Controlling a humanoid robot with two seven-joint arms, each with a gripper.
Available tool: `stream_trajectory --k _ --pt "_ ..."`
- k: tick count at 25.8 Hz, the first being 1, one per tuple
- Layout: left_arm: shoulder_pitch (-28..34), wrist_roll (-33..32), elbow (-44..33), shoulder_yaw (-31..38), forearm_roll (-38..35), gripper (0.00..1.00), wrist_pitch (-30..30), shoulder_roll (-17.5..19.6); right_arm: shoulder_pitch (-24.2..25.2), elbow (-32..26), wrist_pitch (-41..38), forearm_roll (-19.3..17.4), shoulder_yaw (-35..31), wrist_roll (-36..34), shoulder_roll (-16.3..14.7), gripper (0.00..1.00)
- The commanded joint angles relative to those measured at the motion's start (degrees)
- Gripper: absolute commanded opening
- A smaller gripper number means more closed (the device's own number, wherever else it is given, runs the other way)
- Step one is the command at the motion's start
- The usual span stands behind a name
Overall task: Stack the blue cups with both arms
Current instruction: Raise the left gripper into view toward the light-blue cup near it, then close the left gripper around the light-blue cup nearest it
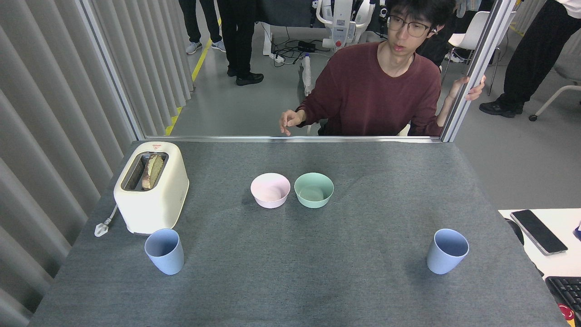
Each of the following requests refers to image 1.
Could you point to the black power adapter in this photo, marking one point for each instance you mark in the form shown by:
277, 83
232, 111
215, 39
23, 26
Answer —
306, 46

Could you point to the standing person with black shoes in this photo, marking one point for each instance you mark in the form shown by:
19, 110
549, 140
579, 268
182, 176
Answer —
238, 36

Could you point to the silver table rail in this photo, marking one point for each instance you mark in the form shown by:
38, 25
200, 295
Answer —
290, 139

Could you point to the red round object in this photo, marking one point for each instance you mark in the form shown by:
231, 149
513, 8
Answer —
566, 313

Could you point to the standing person with grey sneakers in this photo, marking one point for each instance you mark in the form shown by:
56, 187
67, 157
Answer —
195, 22

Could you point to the black keyboard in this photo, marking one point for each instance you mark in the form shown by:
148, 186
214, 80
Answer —
567, 290

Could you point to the green bowl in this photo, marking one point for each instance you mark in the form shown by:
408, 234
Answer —
313, 200

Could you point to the black smartphone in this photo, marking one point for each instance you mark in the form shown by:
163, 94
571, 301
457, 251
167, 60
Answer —
539, 231

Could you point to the seated person's left hand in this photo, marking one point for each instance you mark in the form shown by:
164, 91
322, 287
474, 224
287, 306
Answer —
457, 88

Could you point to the black computer mouse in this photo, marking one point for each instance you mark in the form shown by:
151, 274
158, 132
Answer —
515, 231

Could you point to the white power strip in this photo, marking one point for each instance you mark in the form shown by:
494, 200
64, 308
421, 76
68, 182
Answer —
278, 57

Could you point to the blue cup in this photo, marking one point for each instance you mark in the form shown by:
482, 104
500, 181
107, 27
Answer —
166, 261
441, 262

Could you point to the seated person's right hand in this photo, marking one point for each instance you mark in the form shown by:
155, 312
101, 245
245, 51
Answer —
290, 120

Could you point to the pink bowl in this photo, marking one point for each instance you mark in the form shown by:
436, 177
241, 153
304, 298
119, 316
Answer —
270, 200

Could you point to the toasted bread slice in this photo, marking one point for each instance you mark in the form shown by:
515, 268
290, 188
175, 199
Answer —
152, 171

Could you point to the white wheeled stand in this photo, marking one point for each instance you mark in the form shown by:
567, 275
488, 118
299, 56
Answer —
340, 22

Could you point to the cream white toaster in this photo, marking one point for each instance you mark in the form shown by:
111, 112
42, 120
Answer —
154, 209

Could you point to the grey chair with castor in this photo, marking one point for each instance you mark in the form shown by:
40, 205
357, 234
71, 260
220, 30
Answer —
567, 86

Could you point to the white side table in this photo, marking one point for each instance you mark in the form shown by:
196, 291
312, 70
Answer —
563, 263

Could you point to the small blue object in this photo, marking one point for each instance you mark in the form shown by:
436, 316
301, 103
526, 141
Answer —
578, 231

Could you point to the grey pleated curtain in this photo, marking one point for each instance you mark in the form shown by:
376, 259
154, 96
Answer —
50, 113

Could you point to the silver post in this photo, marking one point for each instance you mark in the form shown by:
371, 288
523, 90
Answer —
479, 68

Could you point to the seated person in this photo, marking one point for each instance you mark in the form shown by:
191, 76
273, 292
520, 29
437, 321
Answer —
376, 95

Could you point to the white chair with metal legs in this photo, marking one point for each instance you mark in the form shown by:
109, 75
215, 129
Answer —
472, 32

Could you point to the standing person in black trousers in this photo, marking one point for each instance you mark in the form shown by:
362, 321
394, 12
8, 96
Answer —
535, 50

